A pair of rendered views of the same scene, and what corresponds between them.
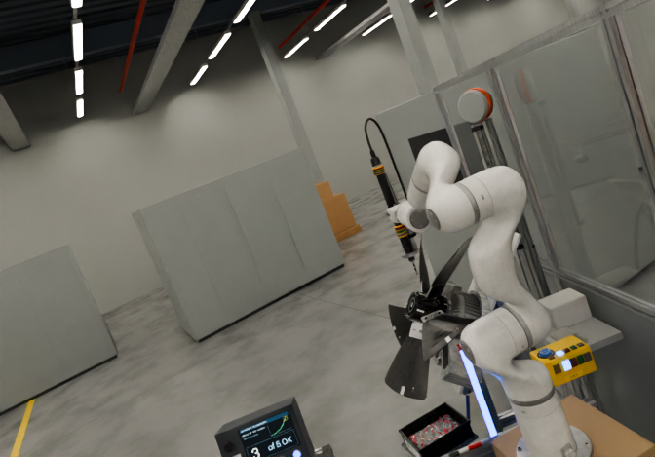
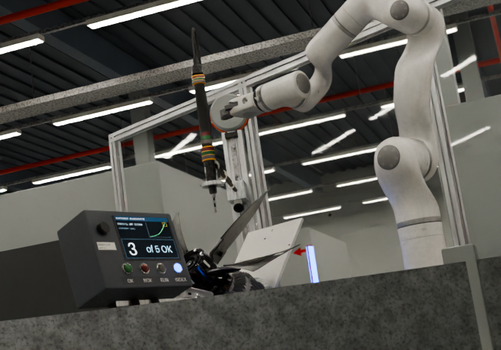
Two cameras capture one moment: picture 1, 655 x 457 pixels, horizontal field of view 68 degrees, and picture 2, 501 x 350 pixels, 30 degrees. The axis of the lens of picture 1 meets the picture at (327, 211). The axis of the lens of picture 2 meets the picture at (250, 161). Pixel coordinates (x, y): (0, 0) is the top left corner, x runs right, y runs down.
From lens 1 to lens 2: 2.14 m
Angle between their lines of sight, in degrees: 52
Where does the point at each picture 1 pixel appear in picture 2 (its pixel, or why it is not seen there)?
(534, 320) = (433, 147)
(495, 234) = (426, 51)
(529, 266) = not seen: hidden behind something
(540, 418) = (437, 235)
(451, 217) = (418, 7)
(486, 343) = (409, 144)
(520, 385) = (425, 197)
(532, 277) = not seen: hidden behind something
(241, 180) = not seen: outside the picture
